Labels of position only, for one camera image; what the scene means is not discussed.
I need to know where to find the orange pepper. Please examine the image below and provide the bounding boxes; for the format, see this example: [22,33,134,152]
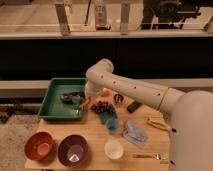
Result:
[79,97,91,108]

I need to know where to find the black rectangular block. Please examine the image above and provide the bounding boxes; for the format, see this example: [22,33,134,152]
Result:
[127,101,142,113]

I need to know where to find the blue cup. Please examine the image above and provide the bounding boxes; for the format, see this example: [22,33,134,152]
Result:
[106,118,119,134]

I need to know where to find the red bowl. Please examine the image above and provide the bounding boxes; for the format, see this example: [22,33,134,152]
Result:
[24,132,54,161]

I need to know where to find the purple bowl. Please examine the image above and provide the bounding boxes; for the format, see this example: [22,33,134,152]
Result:
[57,134,89,167]

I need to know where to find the teal flat object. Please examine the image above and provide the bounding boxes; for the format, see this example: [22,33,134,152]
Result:
[99,112,117,124]

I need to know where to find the green plastic tray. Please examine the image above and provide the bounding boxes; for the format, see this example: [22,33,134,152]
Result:
[38,78,86,121]

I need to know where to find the dark object in tray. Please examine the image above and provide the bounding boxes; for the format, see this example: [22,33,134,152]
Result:
[60,92,85,104]

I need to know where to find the bunch of dark grapes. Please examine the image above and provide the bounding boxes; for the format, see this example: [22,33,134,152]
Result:
[90,101,115,114]

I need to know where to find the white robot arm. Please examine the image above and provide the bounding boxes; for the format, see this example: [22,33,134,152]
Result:
[85,58,213,171]

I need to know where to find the blue grey cloth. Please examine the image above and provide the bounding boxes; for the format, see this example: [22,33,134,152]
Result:
[123,120,148,148]

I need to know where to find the orange round fruit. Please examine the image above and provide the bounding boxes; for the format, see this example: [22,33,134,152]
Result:
[101,88,110,97]

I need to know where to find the black ring object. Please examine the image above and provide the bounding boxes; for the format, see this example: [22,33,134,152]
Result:
[114,94,124,104]

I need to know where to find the white cup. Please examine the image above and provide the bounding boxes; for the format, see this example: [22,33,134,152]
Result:
[104,140,124,161]

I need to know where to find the yellow banana toy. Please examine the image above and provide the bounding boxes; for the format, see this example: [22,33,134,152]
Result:
[147,117,170,131]

